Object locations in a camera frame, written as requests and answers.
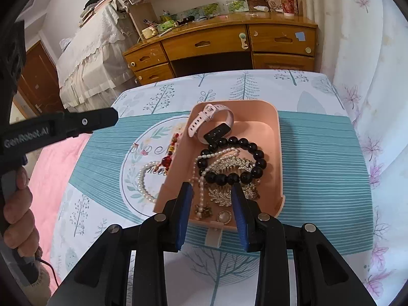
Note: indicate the gold leaf hair comb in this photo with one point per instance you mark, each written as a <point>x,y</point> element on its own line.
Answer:
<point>236,164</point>

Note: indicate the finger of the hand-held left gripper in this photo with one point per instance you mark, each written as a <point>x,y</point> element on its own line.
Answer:
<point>84,121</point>

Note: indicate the white floral curtain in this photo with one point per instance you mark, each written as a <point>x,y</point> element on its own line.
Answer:
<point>366,70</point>

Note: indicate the pink box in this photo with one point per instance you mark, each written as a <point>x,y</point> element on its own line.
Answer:
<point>251,114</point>

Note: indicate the white lace furniture cover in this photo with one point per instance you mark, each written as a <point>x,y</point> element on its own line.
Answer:
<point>92,57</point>

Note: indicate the row of picture cards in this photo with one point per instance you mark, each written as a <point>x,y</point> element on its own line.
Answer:
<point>210,8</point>

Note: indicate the grey flower earring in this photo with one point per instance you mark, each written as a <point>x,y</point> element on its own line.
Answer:
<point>204,211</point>

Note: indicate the red floral paper cup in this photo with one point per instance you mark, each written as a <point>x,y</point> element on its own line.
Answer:
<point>287,4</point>

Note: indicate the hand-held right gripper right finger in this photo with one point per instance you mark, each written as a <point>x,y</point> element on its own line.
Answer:
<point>242,220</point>

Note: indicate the white tube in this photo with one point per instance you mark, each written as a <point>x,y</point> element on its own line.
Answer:
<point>261,8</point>

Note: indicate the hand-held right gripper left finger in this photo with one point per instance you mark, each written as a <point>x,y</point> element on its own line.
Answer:
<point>185,216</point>

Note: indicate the stack of books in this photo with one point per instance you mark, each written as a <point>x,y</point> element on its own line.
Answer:
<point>94,9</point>

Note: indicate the wooden desk with hutch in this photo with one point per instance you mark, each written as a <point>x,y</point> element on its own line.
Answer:
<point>204,41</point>

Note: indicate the brown wooden door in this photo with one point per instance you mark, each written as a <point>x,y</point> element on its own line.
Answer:
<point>38,79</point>

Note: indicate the green drawer hook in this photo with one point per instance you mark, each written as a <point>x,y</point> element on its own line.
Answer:
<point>244,40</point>

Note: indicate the person's left hand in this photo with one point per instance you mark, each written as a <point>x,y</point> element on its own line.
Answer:
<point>19,226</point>

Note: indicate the black flashlight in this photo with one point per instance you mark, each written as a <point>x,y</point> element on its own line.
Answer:
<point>185,20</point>

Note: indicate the pink quilted blanket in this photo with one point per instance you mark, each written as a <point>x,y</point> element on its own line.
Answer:
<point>54,165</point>

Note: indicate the small gold round brooch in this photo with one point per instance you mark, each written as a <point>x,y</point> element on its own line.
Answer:
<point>224,216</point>

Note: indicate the beige knit cloth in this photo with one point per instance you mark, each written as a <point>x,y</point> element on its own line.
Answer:
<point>40,290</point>

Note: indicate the green toy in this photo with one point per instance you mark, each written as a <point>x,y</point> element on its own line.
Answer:
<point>167,25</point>

